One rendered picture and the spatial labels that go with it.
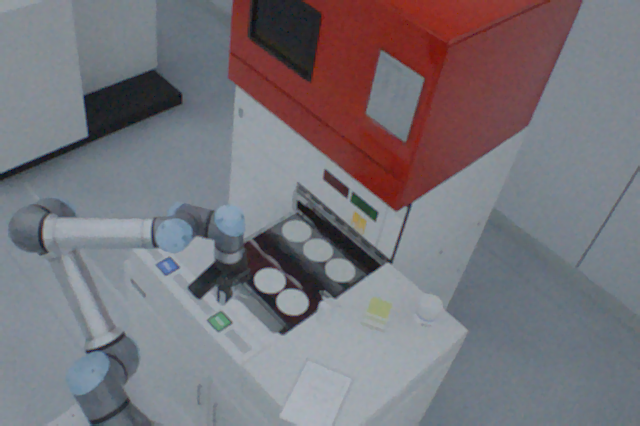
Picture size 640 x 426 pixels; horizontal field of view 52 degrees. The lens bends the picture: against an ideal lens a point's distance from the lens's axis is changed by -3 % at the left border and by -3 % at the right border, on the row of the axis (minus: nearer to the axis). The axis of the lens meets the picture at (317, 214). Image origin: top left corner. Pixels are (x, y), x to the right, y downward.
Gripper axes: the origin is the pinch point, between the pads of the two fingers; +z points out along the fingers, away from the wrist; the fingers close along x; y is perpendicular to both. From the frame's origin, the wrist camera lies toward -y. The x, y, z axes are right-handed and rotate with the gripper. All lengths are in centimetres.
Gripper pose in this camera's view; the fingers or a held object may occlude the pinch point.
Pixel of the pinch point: (219, 303)
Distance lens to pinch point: 193.8
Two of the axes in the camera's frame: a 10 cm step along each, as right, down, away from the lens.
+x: -6.7, -5.9, 4.5
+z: -1.4, 6.9, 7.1
